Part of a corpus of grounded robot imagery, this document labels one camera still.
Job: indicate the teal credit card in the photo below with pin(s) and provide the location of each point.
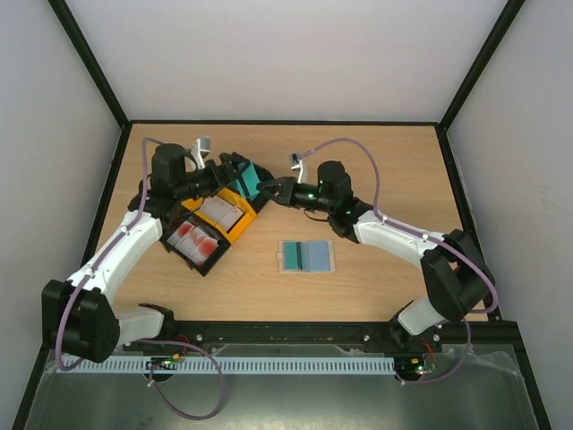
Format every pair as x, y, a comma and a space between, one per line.
246, 183
294, 256

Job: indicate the black bin with red cards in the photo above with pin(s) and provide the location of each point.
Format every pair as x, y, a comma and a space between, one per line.
223, 244

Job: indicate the black bin with teal cards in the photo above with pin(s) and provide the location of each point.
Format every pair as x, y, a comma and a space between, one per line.
259, 202

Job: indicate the red patterned card stack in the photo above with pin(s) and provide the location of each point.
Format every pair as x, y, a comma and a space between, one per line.
193, 243

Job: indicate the beige card holder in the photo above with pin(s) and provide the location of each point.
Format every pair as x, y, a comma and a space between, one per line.
320, 257

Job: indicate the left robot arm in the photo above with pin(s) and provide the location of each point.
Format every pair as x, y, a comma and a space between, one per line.
78, 320

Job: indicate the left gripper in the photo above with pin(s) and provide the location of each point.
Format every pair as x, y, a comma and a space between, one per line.
218, 181

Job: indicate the yellow card bin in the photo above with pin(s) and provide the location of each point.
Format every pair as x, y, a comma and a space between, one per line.
233, 198

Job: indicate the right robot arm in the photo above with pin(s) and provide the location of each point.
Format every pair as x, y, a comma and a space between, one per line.
455, 274

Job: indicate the light blue slotted cable duct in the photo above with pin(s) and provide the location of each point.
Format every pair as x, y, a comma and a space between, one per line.
242, 365

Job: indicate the white card stack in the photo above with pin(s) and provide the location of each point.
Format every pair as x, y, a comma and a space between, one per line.
221, 212

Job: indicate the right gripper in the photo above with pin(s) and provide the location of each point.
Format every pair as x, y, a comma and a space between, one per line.
286, 190

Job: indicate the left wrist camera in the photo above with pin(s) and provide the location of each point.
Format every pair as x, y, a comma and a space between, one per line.
199, 151

